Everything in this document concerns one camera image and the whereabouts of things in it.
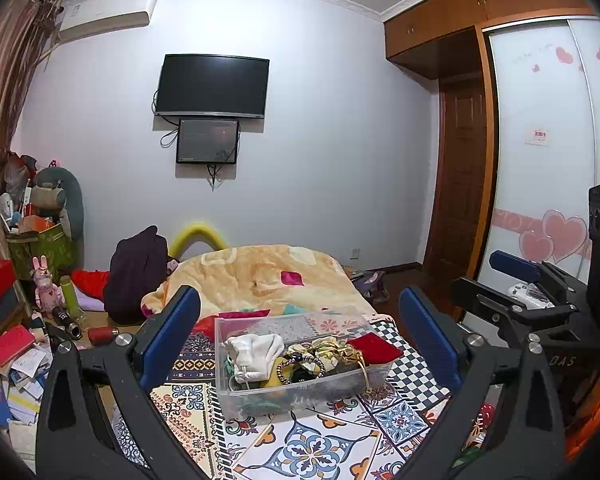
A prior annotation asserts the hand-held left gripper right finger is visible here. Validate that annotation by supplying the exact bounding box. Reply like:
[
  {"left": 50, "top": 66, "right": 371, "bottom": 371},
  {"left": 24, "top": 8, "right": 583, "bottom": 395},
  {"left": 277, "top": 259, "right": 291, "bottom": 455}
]
[{"left": 397, "top": 286, "right": 568, "bottom": 480}]

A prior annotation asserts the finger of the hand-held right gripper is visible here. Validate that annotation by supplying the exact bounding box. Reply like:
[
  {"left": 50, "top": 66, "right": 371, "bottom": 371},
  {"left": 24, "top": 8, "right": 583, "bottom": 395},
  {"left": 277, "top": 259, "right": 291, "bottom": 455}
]
[
  {"left": 489, "top": 250, "right": 591, "bottom": 311},
  {"left": 452, "top": 276, "right": 596, "bottom": 356}
]

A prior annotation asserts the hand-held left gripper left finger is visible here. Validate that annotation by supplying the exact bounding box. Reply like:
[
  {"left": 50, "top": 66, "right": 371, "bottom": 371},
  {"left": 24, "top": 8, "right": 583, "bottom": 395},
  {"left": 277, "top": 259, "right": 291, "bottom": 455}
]
[{"left": 35, "top": 285, "right": 216, "bottom": 480}]

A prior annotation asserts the red cloth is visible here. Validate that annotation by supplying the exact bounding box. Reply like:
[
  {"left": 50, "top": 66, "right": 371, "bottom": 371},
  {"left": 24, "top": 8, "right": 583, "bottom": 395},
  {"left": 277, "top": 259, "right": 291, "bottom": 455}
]
[{"left": 345, "top": 332, "right": 403, "bottom": 365}]

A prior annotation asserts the white cloth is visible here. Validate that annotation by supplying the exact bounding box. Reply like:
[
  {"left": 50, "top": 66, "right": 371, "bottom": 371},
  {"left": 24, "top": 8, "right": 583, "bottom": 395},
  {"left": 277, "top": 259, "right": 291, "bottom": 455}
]
[{"left": 223, "top": 334, "right": 286, "bottom": 382}]

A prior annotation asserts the floral fabric scrunchie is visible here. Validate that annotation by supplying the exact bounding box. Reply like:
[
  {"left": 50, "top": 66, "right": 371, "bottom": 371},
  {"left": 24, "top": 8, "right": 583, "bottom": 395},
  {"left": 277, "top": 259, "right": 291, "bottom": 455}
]
[{"left": 286, "top": 337, "right": 366, "bottom": 376}]

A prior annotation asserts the green knit glove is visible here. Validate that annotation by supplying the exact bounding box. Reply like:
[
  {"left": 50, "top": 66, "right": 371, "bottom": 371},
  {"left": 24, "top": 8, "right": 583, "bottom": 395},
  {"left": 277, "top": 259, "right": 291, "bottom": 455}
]
[{"left": 222, "top": 355, "right": 293, "bottom": 413}]

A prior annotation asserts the black and white fabric pouch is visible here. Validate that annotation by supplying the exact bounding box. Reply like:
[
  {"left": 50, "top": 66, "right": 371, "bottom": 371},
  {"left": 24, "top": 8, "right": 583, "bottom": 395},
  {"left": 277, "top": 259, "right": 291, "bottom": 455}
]
[{"left": 276, "top": 352, "right": 327, "bottom": 383}]

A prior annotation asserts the clear plastic storage box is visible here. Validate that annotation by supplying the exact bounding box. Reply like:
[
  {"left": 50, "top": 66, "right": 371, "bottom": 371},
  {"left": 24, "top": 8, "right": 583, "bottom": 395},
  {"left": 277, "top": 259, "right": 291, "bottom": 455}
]
[{"left": 215, "top": 306, "right": 395, "bottom": 418}]

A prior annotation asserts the white plastic device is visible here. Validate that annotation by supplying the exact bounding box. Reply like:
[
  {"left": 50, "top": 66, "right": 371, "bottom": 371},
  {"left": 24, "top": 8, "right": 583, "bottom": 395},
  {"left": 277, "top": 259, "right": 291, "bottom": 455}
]
[{"left": 507, "top": 284, "right": 556, "bottom": 309}]

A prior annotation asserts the red thermos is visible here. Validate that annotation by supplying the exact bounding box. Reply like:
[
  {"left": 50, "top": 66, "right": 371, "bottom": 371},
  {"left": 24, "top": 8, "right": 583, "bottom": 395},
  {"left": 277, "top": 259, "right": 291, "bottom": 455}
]
[{"left": 89, "top": 326, "right": 118, "bottom": 346}]

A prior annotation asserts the dark backpack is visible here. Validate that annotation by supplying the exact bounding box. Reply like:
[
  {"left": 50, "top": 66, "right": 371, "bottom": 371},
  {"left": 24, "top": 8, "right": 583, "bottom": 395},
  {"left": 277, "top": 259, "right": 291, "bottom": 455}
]
[{"left": 102, "top": 225, "right": 173, "bottom": 325}]

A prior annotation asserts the white heart-print sliding wardrobe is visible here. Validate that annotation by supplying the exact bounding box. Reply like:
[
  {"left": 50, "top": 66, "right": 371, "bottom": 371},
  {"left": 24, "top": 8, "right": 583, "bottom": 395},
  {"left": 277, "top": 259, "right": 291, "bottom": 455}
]
[{"left": 480, "top": 15, "right": 600, "bottom": 321}]

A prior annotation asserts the purple bag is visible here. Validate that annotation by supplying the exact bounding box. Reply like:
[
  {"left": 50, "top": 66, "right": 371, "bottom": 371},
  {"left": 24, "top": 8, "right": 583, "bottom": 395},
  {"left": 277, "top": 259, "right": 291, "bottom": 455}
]
[{"left": 347, "top": 270, "right": 388, "bottom": 303}]

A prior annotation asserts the yellow fleece blanket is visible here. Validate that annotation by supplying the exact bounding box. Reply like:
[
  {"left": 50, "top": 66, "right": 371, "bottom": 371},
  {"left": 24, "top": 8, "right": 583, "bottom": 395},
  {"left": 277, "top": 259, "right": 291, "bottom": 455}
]
[{"left": 140, "top": 244, "right": 381, "bottom": 321}]

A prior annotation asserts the red garment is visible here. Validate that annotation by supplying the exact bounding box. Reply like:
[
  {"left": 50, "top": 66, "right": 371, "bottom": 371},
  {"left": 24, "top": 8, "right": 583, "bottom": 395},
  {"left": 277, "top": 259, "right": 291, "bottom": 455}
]
[{"left": 72, "top": 270, "right": 112, "bottom": 301}]

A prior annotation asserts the brown wooden door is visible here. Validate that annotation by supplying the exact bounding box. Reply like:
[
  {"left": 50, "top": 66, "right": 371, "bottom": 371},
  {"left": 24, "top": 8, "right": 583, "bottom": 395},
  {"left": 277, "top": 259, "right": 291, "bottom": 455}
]
[{"left": 422, "top": 77, "right": 488, "bottom": 281}]

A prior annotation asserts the black flashlight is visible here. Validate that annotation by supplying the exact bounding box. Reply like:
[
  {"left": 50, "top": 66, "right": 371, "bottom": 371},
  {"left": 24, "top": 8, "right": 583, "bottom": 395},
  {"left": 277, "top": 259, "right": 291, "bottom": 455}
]
[{"left": 51, "top": 306, "right": 83, "bottom": 341}]

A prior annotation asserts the yellow foam tube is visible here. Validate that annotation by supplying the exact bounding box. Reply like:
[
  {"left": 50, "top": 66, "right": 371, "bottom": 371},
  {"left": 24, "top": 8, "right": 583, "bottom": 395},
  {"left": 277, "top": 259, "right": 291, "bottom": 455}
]
[{"left": 169, "top": 222, "right": 228, "bottom": 261}]

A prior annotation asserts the green cylindrical bottle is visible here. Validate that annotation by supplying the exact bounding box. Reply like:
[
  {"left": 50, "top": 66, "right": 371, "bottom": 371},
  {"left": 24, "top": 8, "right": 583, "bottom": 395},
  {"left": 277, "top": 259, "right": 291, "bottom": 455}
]
[{"left": 60, "top": 276, "right": 83, "bottom": 318}]

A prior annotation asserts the pink rabbit toy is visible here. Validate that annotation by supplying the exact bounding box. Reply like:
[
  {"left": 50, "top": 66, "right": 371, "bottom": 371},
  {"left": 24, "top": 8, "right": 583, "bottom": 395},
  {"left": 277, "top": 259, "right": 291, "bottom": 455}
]
[{"left": 31, "top": 256, "right": 63, "bottom": 311}]

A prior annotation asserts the green shopping bag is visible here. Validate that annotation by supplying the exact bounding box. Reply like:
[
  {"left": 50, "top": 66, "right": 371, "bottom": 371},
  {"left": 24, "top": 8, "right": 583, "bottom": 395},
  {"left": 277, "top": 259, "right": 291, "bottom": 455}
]
[{"left": 7, "top": 222, "right": 78, "bottom": 281}]

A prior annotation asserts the pile of papers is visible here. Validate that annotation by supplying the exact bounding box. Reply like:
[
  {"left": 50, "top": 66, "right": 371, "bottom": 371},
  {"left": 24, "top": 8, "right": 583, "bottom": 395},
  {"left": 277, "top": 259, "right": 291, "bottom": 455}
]
[{"left": 0, "top": 345, "right": 56, "bottom": 461}]

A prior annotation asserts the red book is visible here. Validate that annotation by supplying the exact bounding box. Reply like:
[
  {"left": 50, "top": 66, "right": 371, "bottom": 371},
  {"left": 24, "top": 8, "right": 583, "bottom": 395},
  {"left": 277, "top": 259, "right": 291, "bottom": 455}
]
[{"left": 0, "top": 325, "right": 37, "bottom": 367}]

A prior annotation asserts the grey-green plush toy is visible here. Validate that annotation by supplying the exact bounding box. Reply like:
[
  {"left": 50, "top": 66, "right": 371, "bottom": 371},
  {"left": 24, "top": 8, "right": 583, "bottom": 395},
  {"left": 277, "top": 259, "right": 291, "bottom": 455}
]
[{"left": 34, "top": 166, "right": 85, "bottom": 241}]

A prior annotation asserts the wooden overhead cabinet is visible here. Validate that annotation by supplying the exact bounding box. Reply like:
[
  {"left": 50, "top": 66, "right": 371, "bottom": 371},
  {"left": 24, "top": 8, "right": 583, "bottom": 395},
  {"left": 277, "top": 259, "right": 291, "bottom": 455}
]
[{"left": 382, "top": 0, "right": 596, "bottom": 81}]

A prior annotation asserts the brown striped curtain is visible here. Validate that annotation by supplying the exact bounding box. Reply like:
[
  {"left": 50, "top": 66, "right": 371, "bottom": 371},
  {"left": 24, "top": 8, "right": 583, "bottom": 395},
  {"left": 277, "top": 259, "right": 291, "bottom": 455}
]
[{"left": 0, "top": 0, "right": 63, "bottom": 261}]

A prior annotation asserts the white air conditioner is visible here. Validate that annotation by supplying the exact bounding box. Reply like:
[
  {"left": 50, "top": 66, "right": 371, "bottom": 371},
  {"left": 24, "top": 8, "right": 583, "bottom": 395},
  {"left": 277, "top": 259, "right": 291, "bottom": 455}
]
[{"left": 57, "top": 0, "right": 159, "bottom": 45}]

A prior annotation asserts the small black wall monitor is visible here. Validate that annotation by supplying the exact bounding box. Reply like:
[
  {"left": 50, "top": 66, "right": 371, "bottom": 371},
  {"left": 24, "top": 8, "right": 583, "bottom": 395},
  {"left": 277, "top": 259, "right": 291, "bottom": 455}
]
[{"left": 175, "top": 117, "right": 241, "bottom": 165}]

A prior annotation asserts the black wall television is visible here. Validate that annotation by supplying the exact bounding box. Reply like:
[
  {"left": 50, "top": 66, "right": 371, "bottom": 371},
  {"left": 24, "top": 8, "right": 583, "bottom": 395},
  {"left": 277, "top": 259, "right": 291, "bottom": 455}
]
[{"left": 154, "top": 53, "right": 271, "bottom": 121}]

